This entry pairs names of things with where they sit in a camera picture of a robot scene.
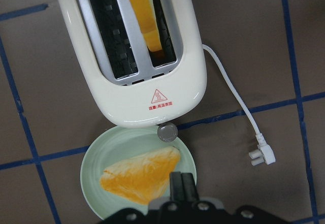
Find white toaster power cable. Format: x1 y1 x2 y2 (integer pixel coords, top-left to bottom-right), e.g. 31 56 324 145
202 43 276 167

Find white two-slot toaster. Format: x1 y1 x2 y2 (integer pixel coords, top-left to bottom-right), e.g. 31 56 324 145
58 0 207 141

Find bread slice in toaster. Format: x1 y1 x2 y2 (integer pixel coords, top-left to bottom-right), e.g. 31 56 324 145
129 0 165 59

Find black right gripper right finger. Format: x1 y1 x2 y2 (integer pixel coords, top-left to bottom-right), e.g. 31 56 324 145
181 173 200 201

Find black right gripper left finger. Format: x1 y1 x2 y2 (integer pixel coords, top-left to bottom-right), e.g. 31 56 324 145
170 172 183 201

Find triangular toasted bread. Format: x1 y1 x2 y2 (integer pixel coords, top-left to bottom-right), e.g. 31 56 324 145
100 146 181 205

